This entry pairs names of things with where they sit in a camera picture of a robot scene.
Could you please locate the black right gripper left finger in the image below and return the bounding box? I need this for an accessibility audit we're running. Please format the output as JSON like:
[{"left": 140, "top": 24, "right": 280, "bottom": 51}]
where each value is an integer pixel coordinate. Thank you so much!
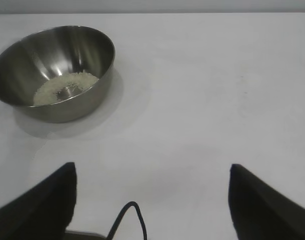
[{"left": 0, "top": 161, "right": 78, "bottom": 240}]

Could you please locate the white uncooked rice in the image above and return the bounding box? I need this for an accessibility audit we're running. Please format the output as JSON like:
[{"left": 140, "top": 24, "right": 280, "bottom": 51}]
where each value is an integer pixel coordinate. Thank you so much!
[{"left": 33, "top": 71, "right": 100, "bottom": 106}]

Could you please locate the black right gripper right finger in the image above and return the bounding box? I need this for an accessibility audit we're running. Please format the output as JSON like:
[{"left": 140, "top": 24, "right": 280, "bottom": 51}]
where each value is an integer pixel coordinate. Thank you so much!
[{"left": 228, "top": 163, "right": 305, "bottom": 240}]

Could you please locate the looped black camera cable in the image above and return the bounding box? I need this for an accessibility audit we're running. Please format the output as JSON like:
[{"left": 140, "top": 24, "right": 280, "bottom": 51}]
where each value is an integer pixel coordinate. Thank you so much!
[{"left": 105, "top": 201, "right": 148, "bottom": 240}]

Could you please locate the stainless steel mixing bowl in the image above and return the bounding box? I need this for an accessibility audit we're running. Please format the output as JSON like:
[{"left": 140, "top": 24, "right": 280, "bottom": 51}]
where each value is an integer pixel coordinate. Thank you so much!
[{"left": 0, "top": 24, "right": 116, "bottom": 124}]

